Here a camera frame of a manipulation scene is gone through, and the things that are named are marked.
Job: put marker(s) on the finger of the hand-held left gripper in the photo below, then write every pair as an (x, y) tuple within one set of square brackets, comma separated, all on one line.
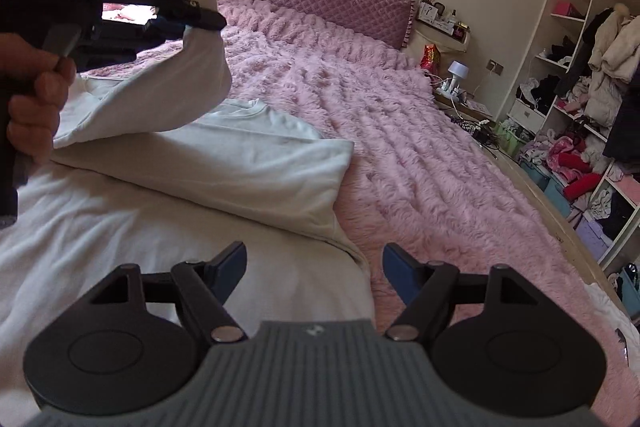
[(197, 18)]

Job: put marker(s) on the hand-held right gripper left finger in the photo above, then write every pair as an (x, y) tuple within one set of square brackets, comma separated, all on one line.
[(234, 266)]

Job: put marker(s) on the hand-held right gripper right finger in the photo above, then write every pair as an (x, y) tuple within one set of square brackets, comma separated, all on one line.
[(399, 269)]

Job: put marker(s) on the white printed sweatshirt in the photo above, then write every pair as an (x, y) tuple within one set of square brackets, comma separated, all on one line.
[(175, 207)]

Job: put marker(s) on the pile of pink red clothes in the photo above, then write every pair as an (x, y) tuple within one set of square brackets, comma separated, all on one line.
[(570, 162)]

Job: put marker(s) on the person's left hand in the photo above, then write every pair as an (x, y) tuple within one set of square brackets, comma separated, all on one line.
[(35, 107)]

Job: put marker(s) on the pink fluffy blanket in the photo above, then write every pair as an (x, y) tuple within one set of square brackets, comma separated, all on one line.
[(400, 132)]

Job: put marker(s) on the green storage box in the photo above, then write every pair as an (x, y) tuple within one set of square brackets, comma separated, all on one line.
[(510, 139)]

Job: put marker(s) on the blue storage box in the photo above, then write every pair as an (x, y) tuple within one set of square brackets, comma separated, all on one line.
[(556, 199)]

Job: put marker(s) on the white power strip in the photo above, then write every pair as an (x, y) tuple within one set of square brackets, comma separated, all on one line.
[(447, 93)]

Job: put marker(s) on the purple storage box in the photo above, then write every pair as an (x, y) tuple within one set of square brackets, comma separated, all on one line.
[(592, 239)]

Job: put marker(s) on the white wardrobe drawer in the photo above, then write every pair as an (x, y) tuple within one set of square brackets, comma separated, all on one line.
[(525, 116)]

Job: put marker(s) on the white table lamp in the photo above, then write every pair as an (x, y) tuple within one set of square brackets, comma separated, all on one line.
[(459, 72)]

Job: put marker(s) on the red snack bag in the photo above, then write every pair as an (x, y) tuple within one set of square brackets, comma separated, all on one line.
[(430, 59)]

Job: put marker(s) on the white bedside shelf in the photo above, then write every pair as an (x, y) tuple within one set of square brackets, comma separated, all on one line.
[(450, 39)]

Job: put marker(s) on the pile of hanging coats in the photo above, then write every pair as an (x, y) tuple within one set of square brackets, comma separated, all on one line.
[(625, 127)]

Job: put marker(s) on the beige hanging coat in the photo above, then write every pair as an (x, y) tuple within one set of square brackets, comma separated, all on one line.
[(612, 67)]

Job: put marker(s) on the pink box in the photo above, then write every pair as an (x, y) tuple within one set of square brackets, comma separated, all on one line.
[(562, 8)]

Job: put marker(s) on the metal wall switch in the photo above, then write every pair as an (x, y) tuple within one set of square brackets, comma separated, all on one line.
[(495, 67)]

